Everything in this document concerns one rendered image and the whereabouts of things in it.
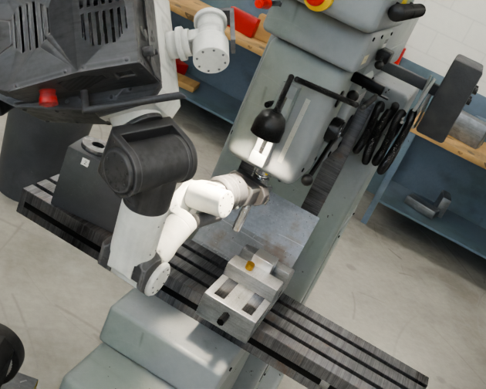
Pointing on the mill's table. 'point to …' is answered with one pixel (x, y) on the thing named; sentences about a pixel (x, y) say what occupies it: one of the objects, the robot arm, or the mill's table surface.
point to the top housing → (364, 14)
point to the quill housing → (293, 149)
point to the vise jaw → (253, 279)
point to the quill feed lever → (325, 147)
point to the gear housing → (325, 35)
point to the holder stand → (86, 185)
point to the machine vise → (240, 301)
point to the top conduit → (406, 11)
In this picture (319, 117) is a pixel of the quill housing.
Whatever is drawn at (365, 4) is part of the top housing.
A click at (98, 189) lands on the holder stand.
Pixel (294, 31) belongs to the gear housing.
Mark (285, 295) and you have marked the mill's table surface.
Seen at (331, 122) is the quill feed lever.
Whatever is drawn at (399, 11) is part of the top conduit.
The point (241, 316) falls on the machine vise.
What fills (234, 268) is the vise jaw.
